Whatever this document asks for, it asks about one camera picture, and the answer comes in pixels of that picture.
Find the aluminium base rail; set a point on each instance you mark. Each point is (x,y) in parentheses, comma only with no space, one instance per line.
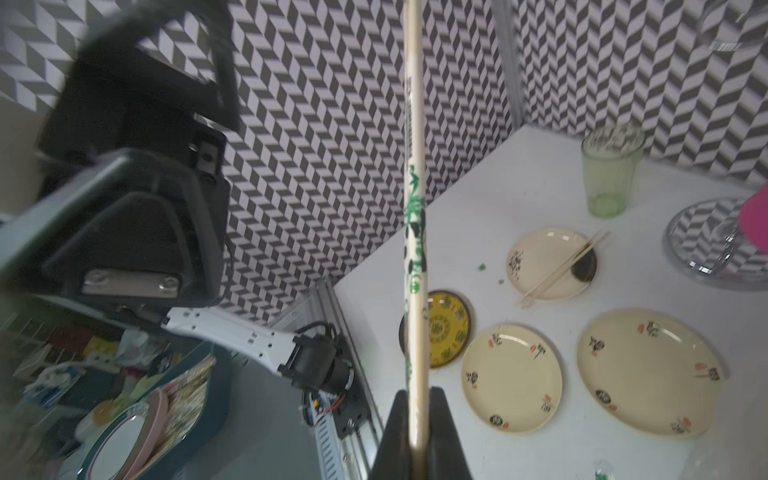
(345,420)

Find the cream plate near chopsticks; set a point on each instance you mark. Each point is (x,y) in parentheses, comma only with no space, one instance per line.
(512,379)

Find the cream plate back left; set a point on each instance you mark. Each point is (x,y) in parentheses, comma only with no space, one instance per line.
(537,254)

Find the cream plate back right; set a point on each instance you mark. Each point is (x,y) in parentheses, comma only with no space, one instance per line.
(650,372)

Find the green translucent cup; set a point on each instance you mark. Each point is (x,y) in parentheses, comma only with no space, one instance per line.
(610,155)

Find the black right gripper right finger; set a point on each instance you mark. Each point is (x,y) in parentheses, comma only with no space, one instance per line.
(445,455)

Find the yellow dark patterned plate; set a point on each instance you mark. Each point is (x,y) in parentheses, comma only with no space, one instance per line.
(450,325)

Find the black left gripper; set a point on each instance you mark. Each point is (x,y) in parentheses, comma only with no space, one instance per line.
(132,227)

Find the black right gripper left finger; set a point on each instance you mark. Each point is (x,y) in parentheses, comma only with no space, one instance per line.
(393,458)

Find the metal cup rack stand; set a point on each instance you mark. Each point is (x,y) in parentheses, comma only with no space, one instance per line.
(720,127)

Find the chopsticks pair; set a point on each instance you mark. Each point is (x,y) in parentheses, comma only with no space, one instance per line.
(415,263)
(528,299)

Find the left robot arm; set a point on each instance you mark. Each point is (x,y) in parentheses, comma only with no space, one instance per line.
(307,362)

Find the pink plastic goblet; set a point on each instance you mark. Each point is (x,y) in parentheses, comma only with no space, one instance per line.
(753,219)

